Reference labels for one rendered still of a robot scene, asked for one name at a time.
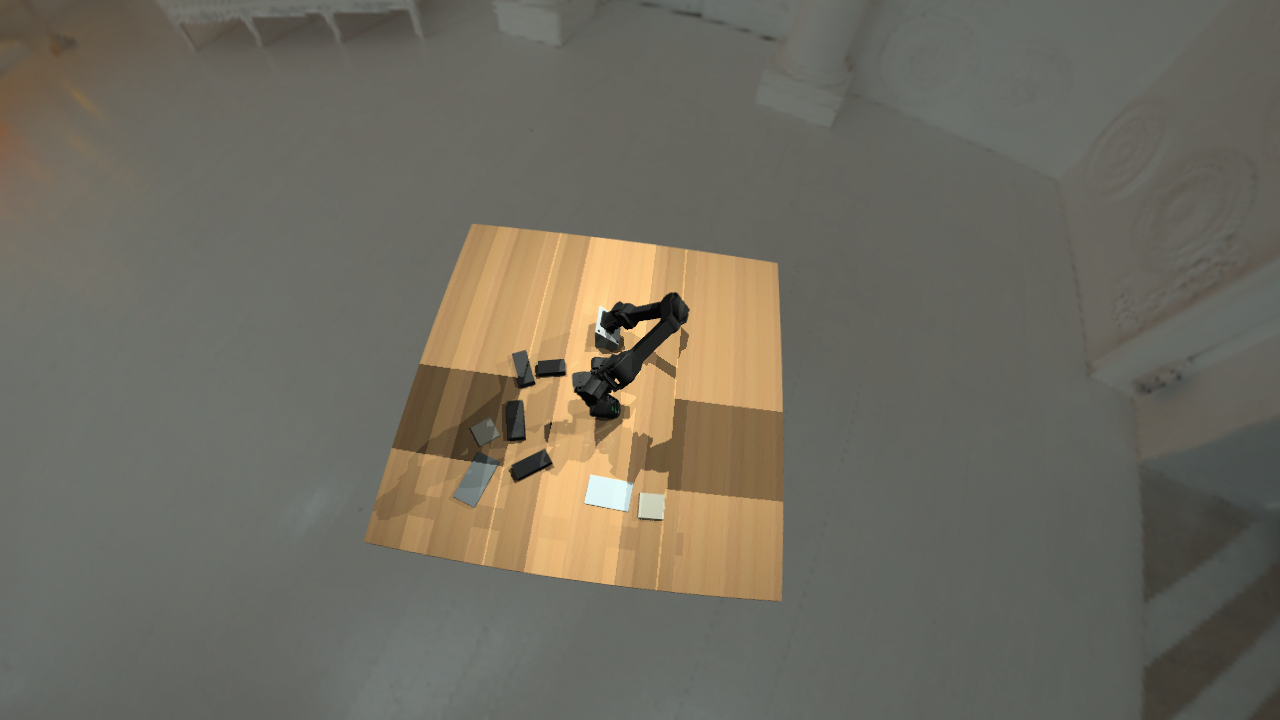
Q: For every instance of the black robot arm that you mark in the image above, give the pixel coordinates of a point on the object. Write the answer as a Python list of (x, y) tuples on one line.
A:
[(624, 367)]

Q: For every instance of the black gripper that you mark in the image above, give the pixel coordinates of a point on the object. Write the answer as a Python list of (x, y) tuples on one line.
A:
[(603, 408)]

